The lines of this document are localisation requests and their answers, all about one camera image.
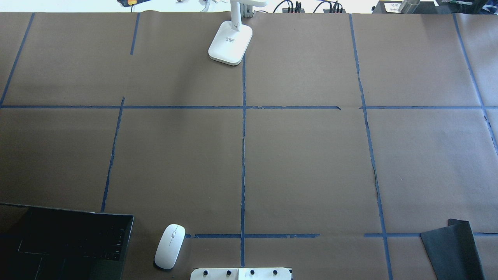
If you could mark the silver metal cylinder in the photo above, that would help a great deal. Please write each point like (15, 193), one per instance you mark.
(408, 6)

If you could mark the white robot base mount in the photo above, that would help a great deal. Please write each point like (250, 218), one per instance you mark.
(269, 273)

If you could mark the white computer mouse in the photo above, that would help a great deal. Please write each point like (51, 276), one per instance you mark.
(169, 246)

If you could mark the white desk lamp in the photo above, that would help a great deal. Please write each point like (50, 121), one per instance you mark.
(232, 39)

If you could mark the dark grey laptop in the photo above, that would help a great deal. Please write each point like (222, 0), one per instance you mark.
(43, 243)

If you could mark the black mouse pad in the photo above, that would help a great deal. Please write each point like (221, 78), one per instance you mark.
(452, 252)

